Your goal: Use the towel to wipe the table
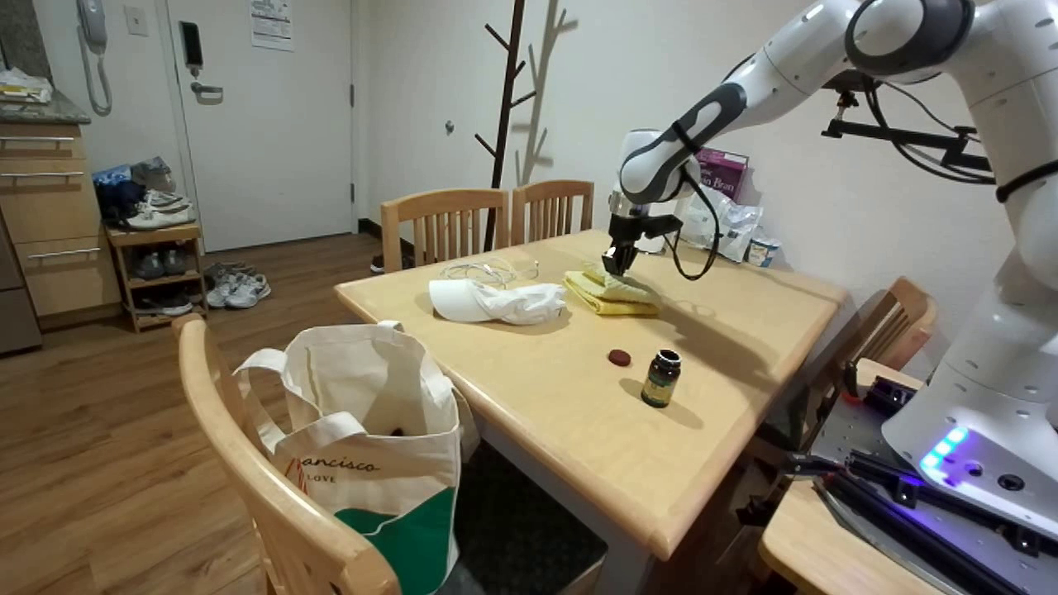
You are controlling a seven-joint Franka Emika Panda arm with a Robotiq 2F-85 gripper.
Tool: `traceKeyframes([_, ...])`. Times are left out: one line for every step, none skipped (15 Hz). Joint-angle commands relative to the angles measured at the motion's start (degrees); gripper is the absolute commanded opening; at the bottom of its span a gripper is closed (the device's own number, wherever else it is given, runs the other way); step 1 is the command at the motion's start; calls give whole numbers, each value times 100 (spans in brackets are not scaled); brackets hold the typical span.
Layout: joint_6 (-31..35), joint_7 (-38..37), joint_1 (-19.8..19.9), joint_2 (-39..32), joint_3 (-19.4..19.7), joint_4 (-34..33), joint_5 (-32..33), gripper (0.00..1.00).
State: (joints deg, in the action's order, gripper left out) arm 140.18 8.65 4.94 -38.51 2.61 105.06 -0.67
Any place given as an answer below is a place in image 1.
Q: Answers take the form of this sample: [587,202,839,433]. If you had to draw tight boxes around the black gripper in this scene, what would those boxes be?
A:
[600,211,659,281]

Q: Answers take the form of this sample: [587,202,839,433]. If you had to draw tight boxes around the yellow towel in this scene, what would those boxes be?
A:
[563,271,659,317]

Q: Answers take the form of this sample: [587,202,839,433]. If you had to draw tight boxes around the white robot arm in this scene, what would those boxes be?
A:
[600,0,1058,537]

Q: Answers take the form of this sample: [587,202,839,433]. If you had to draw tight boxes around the white paper towel roll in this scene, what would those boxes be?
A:
[621,127,662,162]

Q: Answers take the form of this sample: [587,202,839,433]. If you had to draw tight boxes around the dark red bottle cap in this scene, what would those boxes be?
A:
[606,346,632,368]

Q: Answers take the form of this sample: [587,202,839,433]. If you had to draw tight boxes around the far right wooden chair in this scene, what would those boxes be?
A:
[513,179,594,243]

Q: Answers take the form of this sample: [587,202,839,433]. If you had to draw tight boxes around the wooden chair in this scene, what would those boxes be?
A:
[381,188,510,271]
[174,317,401,595]
[758,277,939,448]
[513,179,594,243]

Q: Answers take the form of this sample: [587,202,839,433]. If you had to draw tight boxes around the dark glass bottle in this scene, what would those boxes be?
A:
[642,349,681,406]

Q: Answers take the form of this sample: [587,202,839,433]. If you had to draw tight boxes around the plastic bag with items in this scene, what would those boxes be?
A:
[681,188,764,262]

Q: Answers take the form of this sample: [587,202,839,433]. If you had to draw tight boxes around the purple box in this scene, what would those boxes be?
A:
[697,147,750,198]

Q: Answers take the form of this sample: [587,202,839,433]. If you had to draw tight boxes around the white crumpled cloth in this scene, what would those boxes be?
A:
[427,277,565,327]

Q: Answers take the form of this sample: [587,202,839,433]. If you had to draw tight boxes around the far left wooden chair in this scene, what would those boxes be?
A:
[381,188,510,271]

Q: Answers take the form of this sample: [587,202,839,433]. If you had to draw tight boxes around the black coat rack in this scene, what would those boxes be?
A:
[471,0,542,192]

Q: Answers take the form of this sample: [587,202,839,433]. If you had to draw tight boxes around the right side wooden chair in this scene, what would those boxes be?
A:
[758,277,939,448]

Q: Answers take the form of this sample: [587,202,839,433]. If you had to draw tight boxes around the canvas tote bag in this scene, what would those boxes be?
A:
[234,321,461,595]

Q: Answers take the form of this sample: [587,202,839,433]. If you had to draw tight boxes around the wooden side table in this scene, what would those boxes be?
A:
[759,479,943,595]

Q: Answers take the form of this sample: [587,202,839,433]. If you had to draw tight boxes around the white sneakers on floor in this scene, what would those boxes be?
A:
[205,271,270,311]

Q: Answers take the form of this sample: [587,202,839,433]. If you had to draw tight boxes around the white door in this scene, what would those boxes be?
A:
[164,0,353,251]

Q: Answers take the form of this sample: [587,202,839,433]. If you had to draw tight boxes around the near wooden chair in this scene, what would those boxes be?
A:
[174,317,401,595]

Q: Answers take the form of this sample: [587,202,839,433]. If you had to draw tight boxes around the wooden shoe shelf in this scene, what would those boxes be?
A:
[108,225,205,329]

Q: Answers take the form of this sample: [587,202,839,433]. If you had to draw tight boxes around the wooden cabinet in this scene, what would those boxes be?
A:
[0,112,121,329]

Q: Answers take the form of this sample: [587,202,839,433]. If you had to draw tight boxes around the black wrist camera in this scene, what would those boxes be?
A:
[642,216,685,236]

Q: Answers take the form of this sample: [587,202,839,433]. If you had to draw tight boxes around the wall phone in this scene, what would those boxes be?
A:
[76,0,112,114]

